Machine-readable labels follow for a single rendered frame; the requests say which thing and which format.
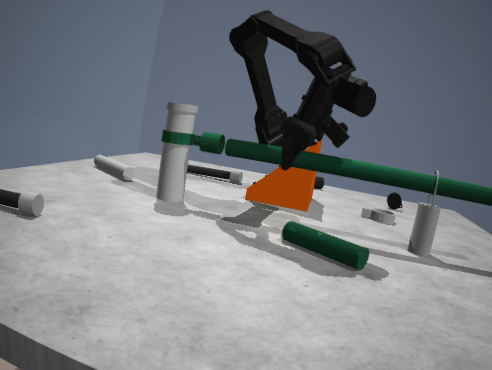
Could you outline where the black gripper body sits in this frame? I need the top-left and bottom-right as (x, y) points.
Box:
(279, 91), (334, 145)

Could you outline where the dark green cup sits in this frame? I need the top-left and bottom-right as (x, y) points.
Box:
(162, 130), (225, 154)

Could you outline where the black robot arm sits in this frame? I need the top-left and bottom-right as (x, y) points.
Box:
(229, 10), (376, 148)

